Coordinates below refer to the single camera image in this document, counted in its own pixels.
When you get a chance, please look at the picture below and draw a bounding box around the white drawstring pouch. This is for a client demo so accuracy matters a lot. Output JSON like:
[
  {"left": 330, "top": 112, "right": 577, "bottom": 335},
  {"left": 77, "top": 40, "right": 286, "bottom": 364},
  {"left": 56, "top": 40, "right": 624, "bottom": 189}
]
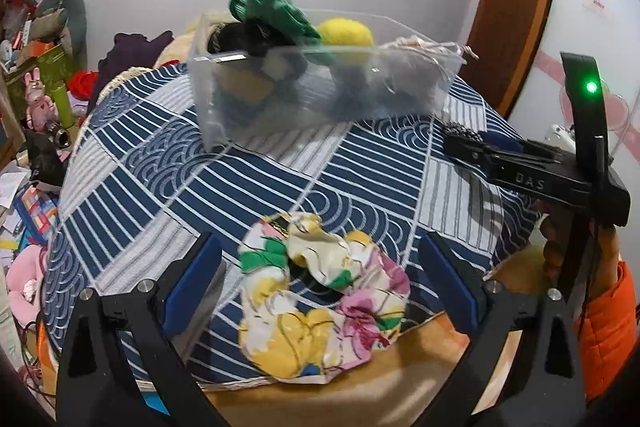
[{"left": 378, "top": 35, "right": 480, "bottom": 98}]

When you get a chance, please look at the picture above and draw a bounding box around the yellow fuzzy ball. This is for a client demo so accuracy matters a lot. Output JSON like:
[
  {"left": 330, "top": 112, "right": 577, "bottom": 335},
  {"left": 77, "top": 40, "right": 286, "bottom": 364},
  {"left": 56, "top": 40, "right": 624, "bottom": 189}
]
[{"left": 310, "top": 17, "right": 375, "bottom": 66}]

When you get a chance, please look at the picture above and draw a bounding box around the floral fabric scrunchie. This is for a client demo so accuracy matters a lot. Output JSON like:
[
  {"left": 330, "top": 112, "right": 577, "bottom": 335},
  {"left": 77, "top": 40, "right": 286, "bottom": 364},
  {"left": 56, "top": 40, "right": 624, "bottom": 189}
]
[{"left": 238, "top": 212, "right": 410, "bottom": 385}]

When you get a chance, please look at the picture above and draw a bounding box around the black knitted hat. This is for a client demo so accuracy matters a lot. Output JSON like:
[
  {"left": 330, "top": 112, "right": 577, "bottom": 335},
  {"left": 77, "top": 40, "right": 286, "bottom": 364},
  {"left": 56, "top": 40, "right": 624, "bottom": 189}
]
[{"left": 207, "top": 20, "right": 295, "bottom": 57}]

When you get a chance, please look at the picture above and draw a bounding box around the green knitted cloth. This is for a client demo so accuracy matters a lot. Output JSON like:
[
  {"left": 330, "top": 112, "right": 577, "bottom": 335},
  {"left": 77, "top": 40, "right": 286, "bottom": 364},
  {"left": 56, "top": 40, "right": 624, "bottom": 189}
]
[{"left": 229, "top": 0, "right": 321, "bottom": 48}]

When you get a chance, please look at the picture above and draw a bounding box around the person's right hand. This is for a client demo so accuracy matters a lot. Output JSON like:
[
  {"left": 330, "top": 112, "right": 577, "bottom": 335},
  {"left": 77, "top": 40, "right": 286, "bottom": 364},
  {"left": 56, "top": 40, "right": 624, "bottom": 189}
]
[{"left": 536, "top": 200, "right": 620, "bottom": 303}]

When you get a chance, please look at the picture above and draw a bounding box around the brown wooden door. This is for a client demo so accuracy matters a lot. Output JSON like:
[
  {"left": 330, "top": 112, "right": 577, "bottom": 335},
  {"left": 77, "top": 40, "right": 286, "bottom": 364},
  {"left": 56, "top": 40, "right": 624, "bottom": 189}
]
[{"left": 460, "top": 0, "right": 552, "bottom": 117}]

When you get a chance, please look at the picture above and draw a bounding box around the blue patterned tablecloth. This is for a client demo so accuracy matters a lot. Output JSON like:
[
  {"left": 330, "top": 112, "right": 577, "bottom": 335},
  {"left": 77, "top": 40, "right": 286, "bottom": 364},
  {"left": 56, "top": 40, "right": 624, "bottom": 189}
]
[{"left": 42, "top": 65, "right": 538, "bottom": 390}]

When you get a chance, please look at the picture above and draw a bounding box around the clear plastic storage bin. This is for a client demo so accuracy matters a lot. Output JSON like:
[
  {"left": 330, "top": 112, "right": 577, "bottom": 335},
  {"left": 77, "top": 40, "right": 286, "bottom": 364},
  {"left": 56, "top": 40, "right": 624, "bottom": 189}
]
[{"left": 188, "top": 10, "right": 448, "bottom": 148}]

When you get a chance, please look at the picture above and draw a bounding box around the pink rabbit plush toy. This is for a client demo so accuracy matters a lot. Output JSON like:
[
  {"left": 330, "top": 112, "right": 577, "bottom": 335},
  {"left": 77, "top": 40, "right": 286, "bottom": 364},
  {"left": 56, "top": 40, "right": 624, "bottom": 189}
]
[{"left": 24, "top": 67, "right": 58, "bottom": 132}]

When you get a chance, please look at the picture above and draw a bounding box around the beige plush blanket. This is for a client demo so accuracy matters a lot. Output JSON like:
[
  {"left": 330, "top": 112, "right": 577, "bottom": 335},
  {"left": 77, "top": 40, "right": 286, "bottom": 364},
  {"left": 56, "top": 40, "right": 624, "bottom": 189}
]
[{"left": 154, "top": 11, "right": 235, "bottom": 68}]

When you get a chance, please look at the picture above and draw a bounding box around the green bottle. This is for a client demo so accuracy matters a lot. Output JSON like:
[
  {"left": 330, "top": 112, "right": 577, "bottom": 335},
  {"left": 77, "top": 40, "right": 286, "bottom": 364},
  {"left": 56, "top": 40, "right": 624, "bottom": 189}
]
[{"left": 51, "top": 82, "right": 75, "bottom": 129}]

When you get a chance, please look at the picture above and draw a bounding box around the red cloth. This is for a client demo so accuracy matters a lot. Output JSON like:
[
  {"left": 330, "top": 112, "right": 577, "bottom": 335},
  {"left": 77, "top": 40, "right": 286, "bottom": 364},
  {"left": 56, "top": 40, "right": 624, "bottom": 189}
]
[{"left": 66, "top": 70, "right": 99, "bottom": 101}]

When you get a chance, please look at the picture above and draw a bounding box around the green storage box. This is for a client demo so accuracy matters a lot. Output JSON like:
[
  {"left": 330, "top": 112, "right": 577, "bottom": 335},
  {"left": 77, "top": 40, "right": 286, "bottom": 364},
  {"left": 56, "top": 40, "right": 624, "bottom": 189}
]
[{"left": 6, "top": 46, "right": 78, "bottom": 120}]

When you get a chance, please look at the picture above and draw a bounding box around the dark purple garment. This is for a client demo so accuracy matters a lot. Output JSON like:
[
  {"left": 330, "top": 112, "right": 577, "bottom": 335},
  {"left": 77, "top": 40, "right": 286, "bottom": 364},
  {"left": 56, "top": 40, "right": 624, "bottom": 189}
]
[{"left": 87, "top": 30, "right": 174, "bottom": 114}]

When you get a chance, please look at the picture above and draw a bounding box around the grey green plush toy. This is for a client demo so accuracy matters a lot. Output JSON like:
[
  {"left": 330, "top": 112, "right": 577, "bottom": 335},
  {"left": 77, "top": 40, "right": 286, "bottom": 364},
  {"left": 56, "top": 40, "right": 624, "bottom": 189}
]
[{"left": 28, "top": 0, "right": 87, "bottom": 69}]

